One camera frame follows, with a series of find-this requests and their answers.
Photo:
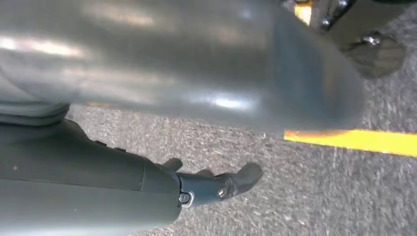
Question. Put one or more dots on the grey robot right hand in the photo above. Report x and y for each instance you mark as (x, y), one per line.
(195, 58)

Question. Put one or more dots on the black robot leg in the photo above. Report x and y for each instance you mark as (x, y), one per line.
(358, 16)

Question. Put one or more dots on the yellow floor tape square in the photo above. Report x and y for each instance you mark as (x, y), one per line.
(358, 141)

